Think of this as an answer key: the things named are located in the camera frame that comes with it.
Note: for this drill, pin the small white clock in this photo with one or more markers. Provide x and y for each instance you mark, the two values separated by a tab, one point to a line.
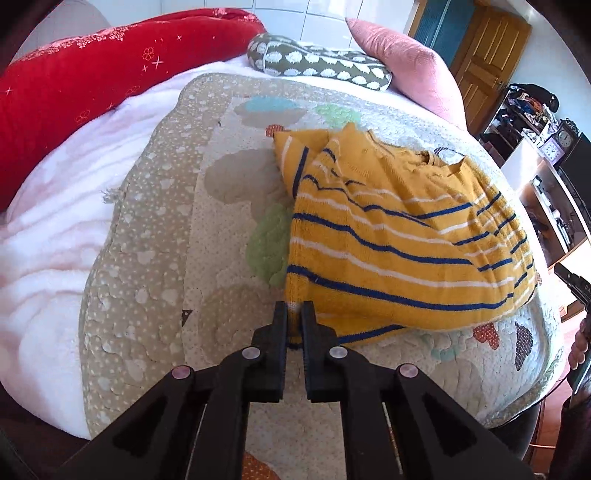
551	150

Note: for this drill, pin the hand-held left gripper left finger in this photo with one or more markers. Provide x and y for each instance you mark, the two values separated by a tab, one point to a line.
277	353

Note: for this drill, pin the patterned quilt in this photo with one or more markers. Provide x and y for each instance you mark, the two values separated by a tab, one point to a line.
147	277

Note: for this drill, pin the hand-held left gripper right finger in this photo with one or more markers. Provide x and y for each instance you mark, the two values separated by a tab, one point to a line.
314	353

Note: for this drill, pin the ornate dark clock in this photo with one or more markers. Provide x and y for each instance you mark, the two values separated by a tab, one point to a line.
565	134

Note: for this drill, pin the dark brown bed frame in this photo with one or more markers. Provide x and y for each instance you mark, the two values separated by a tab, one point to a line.
27	443

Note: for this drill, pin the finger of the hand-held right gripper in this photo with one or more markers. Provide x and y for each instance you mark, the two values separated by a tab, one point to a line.
567	276

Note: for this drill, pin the olive bolster pillow white print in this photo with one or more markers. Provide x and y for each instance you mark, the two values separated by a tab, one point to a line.
323	67

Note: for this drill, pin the white open cabinet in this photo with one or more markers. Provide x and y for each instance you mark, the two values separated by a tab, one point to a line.
540	198

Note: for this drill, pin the red printed duvet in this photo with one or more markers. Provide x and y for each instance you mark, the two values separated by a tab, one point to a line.
69	92

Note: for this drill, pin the person's right hand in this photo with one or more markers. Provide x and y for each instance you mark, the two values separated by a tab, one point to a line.
579	346

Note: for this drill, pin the black monitor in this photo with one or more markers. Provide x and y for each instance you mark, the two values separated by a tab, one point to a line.
579	175

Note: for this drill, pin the cluttered dark rack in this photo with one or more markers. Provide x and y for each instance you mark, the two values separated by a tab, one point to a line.
519	115

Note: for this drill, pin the teal glass door panel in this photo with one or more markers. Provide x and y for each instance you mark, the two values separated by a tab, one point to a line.
443	27

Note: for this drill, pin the yellow striped sweater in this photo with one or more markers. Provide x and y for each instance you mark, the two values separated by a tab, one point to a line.
392	249

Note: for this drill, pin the pale padded headboard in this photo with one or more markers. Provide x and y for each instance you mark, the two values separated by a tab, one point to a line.
69	21

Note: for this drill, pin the white fleece blanket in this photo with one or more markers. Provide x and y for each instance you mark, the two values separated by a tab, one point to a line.
46	277

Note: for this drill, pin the wooden panel door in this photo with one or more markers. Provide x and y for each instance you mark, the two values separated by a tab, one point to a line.
485	60

